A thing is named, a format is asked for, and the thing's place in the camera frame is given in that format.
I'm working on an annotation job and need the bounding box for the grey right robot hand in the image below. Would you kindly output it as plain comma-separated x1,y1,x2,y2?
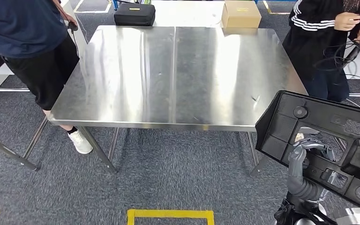
287,138,336,188

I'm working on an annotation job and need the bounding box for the black plastic plate bracket part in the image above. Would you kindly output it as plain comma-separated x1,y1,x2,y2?
255,90,360,209

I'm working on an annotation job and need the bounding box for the stainless steel workbench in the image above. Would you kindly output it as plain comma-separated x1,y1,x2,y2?
23,24,348,178

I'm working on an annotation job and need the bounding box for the person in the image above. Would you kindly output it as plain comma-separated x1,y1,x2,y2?
0,0,94,155
282,0,360,103

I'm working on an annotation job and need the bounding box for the black zip case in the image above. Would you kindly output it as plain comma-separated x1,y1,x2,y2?
113,3,157,27

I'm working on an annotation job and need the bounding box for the brown cardboard box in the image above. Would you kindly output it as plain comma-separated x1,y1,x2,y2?
221,0,263,29

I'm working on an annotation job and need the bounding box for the white table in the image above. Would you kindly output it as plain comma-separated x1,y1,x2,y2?
150,0,227,29

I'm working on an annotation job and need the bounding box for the white pedestal box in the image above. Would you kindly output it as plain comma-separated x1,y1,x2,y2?
60,0,89,57

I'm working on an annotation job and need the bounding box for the black cable bundle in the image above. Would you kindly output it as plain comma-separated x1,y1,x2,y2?
313,40,360,78

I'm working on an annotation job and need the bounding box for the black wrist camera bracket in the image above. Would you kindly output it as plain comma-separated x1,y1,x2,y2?
304,208,339,225

